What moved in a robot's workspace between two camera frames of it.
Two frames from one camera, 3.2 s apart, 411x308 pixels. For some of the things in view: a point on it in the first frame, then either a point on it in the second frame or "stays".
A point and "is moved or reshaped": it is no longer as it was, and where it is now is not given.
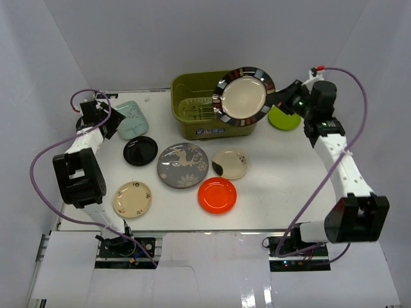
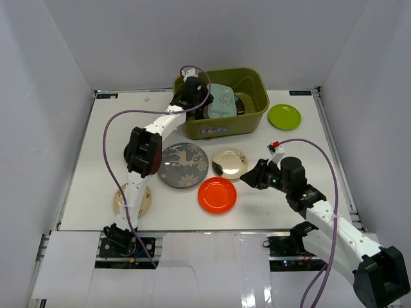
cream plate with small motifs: [132, 199] stays
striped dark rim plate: [242, 95] is moved or reshaped
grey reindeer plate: [183, 165] stays
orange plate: [217, 195] stays
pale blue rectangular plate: [135, 124] → [224, 104]
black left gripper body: [113, 116] → [199, 104]
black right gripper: [281, 98] → [255, 177]
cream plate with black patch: [231, 163] stays
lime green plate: [280, 119] stays
